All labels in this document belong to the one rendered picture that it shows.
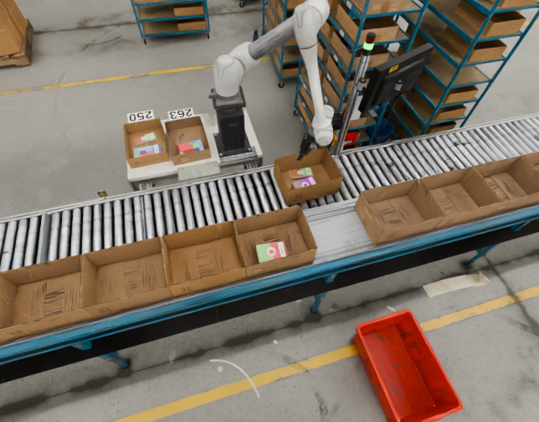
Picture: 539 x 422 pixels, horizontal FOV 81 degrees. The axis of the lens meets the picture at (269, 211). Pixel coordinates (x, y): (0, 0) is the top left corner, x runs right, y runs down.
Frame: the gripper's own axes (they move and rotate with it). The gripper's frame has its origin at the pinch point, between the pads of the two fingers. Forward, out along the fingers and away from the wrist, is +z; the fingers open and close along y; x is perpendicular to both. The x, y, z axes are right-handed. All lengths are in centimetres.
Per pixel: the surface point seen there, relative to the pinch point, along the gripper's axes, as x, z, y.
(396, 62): -23, -78, -3
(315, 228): 10, 5, -58
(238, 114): 40, -5, 32
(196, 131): 58, 35, 58
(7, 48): 234, 155, 329
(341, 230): -4, 0, -64
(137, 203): 104, 53, -1
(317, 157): -15.6, 1.0, 0.5
